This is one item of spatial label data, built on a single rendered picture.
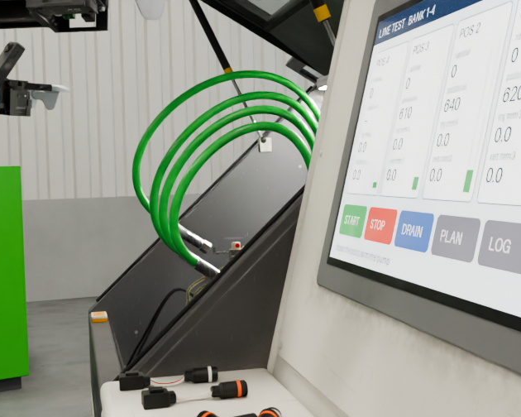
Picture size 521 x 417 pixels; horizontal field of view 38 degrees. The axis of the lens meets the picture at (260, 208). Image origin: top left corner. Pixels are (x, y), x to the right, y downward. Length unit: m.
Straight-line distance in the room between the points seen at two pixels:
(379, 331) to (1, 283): 3.95
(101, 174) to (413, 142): 7.17
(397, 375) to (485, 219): 0.17
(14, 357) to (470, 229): 4.18
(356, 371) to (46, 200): 7.07
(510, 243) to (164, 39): 7.63
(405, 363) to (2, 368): 4.09
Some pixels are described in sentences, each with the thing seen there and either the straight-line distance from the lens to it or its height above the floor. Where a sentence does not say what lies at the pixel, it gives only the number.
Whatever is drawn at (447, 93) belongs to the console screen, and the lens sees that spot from 0.69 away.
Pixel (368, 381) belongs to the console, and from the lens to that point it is 0.73.
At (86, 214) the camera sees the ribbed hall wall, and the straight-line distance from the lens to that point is 7.79.
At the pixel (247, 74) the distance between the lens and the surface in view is 1.37.
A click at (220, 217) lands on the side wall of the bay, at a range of 1.68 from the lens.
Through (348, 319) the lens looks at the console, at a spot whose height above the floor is 1.09.
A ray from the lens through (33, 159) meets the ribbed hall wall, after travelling 7.75.
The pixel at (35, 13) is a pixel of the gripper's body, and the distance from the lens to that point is 0.72.
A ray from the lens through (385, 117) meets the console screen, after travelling 0.80.
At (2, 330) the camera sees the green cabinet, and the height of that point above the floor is 0.36.
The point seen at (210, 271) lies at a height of 1.10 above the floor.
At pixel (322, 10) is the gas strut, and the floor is 1.46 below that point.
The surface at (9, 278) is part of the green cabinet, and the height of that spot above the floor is 0.66.
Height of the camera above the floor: 1.25
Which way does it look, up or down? 3 degrees down
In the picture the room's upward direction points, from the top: 1 degrees counter-clockwise
